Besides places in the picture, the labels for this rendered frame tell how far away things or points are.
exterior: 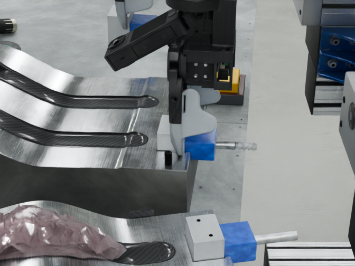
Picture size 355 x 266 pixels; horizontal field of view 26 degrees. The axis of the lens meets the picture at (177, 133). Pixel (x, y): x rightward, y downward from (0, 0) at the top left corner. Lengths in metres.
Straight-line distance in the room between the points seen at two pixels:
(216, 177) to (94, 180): 0.21
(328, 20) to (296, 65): 1.96
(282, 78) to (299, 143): 0.52
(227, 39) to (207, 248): 0.25
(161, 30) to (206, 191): 0.27
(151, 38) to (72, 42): 0.63
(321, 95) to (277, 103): 1.58
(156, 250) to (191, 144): 0.17
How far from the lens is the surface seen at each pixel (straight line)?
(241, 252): 0.90
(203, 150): 1.01
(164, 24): 0.94
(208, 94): 1.04
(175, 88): 0.94
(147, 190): 1.00
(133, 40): 0.95
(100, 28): 1.62
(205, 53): 0.93
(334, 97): 1.45
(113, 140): 1.06
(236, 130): 1.24
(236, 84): 1.31
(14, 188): 1.05
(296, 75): 3.25
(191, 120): 0.97
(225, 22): 0.93
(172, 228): 0.94
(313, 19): 1.37
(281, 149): 2.73
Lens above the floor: 1.43
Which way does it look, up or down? 31 degrees down
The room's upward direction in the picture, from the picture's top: straight up
